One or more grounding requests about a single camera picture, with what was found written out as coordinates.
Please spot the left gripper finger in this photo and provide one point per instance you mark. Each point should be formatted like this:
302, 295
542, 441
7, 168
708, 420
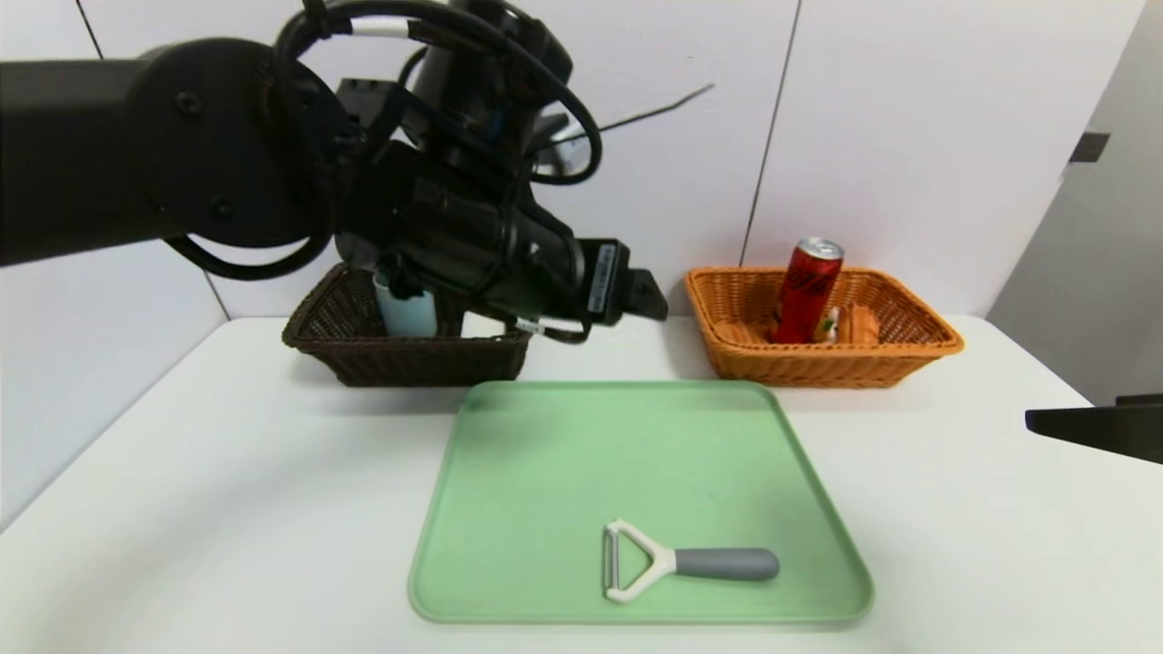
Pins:
647, 295

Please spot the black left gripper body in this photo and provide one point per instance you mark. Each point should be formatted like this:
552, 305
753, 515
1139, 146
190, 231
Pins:
607, 281

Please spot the orange wicker basket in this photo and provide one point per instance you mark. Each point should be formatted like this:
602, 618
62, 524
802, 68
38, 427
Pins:
863, 363

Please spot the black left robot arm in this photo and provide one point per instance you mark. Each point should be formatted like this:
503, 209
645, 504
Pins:
91, 154

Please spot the blue-grey plastic cup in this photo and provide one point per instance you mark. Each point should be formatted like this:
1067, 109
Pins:
409, 318

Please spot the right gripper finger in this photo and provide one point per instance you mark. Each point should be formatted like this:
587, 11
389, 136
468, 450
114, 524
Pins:
1140, 400
1108, 434

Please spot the dark wall bracket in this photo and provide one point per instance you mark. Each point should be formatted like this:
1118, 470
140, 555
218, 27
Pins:
1088, 147

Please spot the light green plastic tray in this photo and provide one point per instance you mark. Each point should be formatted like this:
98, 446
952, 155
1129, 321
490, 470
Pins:
563, 472

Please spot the red soda can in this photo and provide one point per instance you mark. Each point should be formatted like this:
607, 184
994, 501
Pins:
804, 291

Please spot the toy waffle slice with fruit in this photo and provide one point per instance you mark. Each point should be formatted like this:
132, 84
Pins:
859, 325

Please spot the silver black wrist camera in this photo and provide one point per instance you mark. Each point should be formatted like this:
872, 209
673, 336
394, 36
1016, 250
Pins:
563, 150

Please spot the dark brown wicker basket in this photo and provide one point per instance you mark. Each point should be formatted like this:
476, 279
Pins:
427, 363

